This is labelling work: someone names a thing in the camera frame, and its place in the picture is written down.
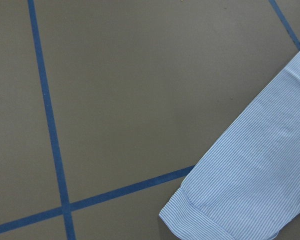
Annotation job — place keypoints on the light blue striped shirt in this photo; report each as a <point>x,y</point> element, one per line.
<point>247,185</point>

